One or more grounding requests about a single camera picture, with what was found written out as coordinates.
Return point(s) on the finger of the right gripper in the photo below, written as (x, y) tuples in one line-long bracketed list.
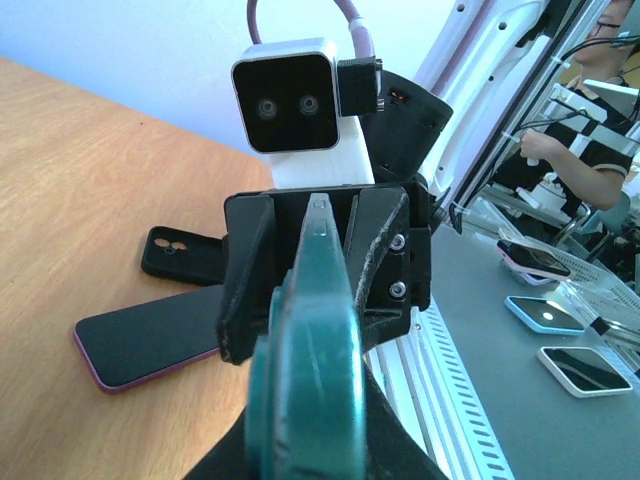
[(243, 312)]

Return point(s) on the black phone case right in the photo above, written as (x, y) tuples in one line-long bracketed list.
[(184, 257)]

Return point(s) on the pink phone on bench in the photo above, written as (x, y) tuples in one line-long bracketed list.
[(535, 266)]

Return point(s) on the dark green phone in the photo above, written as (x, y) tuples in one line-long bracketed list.
[(306, 410)]

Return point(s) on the grey slotted cable duct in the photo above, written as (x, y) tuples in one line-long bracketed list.
[(480, 452)]

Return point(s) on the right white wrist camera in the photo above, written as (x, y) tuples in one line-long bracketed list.
[(288, 98)]

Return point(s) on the white phone on bench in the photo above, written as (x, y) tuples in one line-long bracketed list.
[(583, 372)]

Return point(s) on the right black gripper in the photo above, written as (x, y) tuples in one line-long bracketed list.
[(384, 229)]

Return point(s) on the pink phone black screen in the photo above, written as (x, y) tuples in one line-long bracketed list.
[(130, 346)]

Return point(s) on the blue phone on bench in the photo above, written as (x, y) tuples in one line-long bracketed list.
[(543, 316)]

